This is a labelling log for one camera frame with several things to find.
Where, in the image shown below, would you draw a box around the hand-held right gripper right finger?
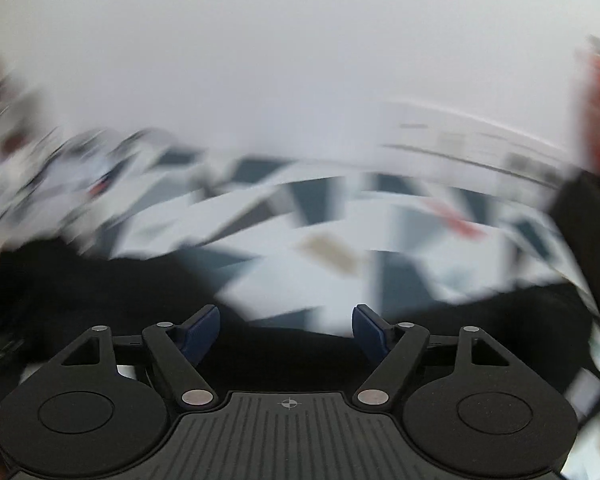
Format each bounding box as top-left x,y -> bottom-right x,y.
351,304 -> 518,409

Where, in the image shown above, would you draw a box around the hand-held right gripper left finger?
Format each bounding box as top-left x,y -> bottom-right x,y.
55,304 -> 221,409

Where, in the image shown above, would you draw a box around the black pants with white stripe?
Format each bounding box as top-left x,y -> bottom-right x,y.
0,237 -> 600,401

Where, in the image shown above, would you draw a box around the white power strip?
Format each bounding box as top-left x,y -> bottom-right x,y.
380,102 -> 573,186

